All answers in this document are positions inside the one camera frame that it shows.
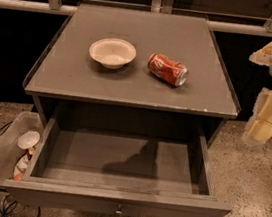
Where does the grey top drawer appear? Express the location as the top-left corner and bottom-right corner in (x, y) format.
(4, 116), (231, 217)

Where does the round metal drawer knob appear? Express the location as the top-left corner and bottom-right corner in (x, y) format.
(114, 204), (123, 216)

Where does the red soda can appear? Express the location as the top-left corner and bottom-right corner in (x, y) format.
(147, 53), (189, 87)

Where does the grey wooden cabinet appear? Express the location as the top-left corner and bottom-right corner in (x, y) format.
(17, 0), (254, 156)

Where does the small white bowl in bin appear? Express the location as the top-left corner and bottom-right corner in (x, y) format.
(18, 130), (40, 150)

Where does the white packet in bin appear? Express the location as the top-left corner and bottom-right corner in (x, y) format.
(13, 155), (30, 177)

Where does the orange ball in bin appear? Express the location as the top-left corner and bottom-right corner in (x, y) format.
(13, 173), (24, 181)

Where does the blue cable on floor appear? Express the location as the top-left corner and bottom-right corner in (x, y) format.
(0, 189), (44, 217)

